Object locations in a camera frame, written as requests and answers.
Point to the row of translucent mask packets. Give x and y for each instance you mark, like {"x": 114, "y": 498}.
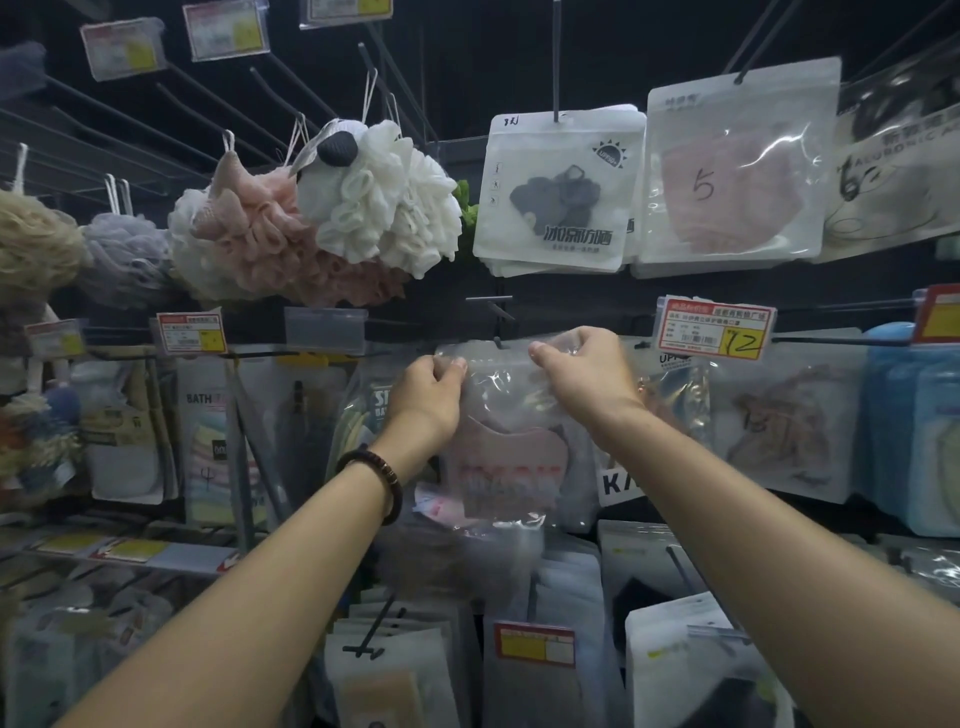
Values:
{"x": 555, "y": 585}

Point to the cream line-drawing mask packet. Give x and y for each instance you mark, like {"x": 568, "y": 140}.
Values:
{"x": 892, "y": 172}

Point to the clear packet pink mask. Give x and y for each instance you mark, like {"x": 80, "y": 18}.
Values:
{"x": 517, "y": 465}

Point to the person's right forearm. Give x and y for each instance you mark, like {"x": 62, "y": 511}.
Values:
{"x": 787, "y": 570}

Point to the white bath mitt packet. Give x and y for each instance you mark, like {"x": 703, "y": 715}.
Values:
{"x": 124, "y": 442}

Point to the pastel striped towel packet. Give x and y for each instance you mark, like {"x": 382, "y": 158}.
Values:
{"x": 217, "y": 450}

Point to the grey packet pink mask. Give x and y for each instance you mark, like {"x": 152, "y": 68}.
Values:
{"x": 675, "y": 397}

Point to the row of clear long packets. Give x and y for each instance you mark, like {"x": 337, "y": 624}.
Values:
{"x": 300, "y": 427}

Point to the row of small white packets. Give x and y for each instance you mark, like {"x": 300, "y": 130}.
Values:
{"x": 67, "y": 660}

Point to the multicoloured bath sponge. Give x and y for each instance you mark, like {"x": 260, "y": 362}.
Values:
{"x": 37, "y": 442}

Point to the pink bath sponge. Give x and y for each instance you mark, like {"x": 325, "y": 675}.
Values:
{"x": 262, "y": 240}

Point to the white fluffy item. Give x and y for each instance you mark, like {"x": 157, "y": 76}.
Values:
{"x": 390, "y": 202}

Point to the white bath sponge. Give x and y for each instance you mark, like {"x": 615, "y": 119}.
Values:
{"x": 187, "y": 255}

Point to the white packet beige mask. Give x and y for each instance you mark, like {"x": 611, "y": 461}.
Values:
{"x": 787, "y": 427}

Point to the person's left forearm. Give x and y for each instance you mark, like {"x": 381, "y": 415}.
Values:
{"x": 240, "y": 615}

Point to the white price tag yellow corner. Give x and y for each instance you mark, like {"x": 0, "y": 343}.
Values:
{"x": 345, "y": 11}
{"x": 56, "y": 339}
{"x": 225, "y": 30}
{"x": 124, "y": 49}
{"x": 191, "y": 334}
{"x": 716, "y": 328}

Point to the glossy packet pink mask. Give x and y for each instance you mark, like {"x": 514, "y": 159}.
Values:
{"x": 735, "y": 172}

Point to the red yellow price tag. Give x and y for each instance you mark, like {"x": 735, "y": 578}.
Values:
{"x": 534, "y": 645}
{"x": 937, "y": 315}

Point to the person's right hand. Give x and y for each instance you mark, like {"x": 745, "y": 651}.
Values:
{"x": 592, "y": 382}

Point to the white packet grey mask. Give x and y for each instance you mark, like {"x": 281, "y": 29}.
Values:
{"x": 559, "y": 195}

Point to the green fluffy item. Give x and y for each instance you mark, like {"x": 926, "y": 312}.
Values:
{"x": 466, "y": 214}

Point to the clear tag holder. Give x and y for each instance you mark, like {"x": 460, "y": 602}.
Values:
{"x": 325, "y": 330}
{"x": 716, "y": 633}

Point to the person's left hand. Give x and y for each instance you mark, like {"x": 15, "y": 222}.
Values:
{"x": 424, "y": 409}

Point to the row of cream mask packets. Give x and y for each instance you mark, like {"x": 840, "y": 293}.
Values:
{"x": 390, "y": 675}

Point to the grey bath sponge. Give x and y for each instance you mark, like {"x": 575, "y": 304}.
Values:
{"x": 127, "y": 259}

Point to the beige bath sponge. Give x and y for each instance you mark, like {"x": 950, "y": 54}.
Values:
{"x": 37, "y": 247}

